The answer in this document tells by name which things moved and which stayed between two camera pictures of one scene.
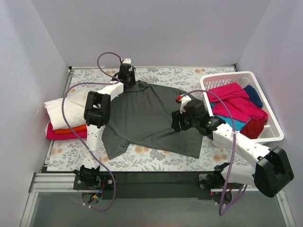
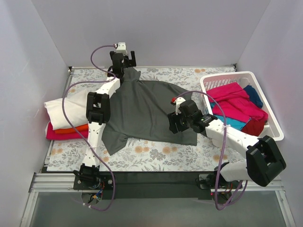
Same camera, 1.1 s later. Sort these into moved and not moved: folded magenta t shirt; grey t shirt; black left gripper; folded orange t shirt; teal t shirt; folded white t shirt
Moved: grey t shirt; black left gripper
Not moved: folded white t shirt; folded orange t shirt; folded magenta t shirt; teal t shirt
